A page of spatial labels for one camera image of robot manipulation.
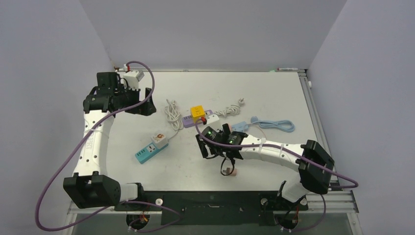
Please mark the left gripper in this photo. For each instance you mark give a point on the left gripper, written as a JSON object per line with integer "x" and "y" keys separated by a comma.
{"x": 146, "y": 108}

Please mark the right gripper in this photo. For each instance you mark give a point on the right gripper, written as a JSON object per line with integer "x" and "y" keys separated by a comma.
{"x": 204, "y": 149}

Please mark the light blue power strip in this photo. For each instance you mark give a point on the light blue power strip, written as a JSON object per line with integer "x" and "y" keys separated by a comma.
{"x": 240, "y": 127}

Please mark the yellow cube socket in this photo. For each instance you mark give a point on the yellow cube socket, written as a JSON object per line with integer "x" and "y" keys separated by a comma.
{"x": 197, "y": 112}

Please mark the purple power strip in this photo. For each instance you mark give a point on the purple power strip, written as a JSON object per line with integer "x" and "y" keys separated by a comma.
{"x": 188, "y": 121}

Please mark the white cube socket adapter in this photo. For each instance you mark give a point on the white cube socket adapter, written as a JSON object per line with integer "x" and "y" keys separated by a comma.
{"x": 159, "y": 139}

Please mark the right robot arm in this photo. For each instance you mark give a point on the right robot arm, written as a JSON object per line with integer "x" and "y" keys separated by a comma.
{"x": 312, "y": 164}

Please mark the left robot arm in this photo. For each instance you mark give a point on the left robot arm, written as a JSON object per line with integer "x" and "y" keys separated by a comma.
{"x": 90, "y": 186}

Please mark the teal power strip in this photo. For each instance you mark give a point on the teal power strip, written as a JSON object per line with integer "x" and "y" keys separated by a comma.
{"x": 148, "y": 152}

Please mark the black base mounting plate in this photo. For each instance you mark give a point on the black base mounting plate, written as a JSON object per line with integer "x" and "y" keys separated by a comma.
{"x": 214, "y": 207}

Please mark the brown wall charger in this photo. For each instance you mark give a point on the brown wall charger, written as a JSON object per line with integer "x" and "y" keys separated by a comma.
{"x": 230, "y": 171}

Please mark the aluminium right frame rail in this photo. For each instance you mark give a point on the aluminium right frame rail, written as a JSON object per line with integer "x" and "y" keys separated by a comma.
{"x": 311, "y": 105}

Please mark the aluminium frame rail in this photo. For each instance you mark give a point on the aluminium frame rail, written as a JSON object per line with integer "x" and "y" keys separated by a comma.
{"x": 311, "y": 105}
{"x": 336, "y": 202}

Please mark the aluminium front frame rail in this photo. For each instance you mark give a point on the aluminium front frame rail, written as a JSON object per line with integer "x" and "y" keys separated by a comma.
{"x": 336, "y": 202}

